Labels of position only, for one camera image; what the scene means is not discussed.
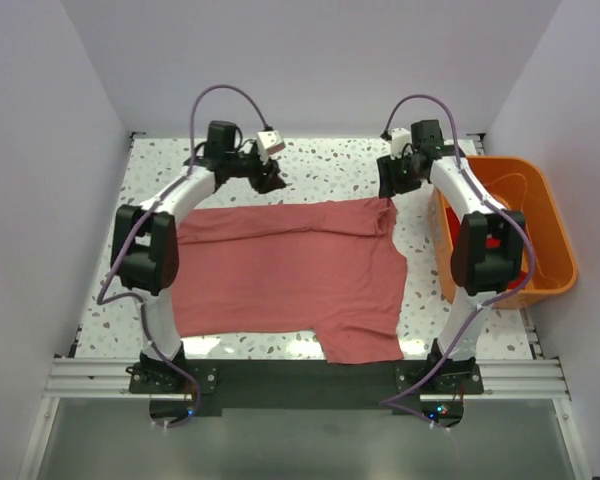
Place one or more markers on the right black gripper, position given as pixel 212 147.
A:
pixel 391 176

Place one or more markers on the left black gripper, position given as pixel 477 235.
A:
pixel 262 174

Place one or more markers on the pink t shirt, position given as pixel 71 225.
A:
pixel 329 267

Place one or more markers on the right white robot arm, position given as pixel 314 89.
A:
pixel 453 352

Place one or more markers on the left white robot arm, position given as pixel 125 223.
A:
pixel 145 254

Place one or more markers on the orange plastic bin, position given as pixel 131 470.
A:
pixel 520 186

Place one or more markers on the red t shirt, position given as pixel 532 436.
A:
pixel 503 262

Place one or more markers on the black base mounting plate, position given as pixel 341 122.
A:
pixel 207 388

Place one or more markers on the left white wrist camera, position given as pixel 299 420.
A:
pixel 268 143

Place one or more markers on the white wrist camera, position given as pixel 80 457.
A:
pixel 268 143
pixel 398 139

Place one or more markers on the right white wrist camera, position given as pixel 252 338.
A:
pixel 398 139

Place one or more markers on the aluminium rail frame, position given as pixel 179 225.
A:
pixel 521 426

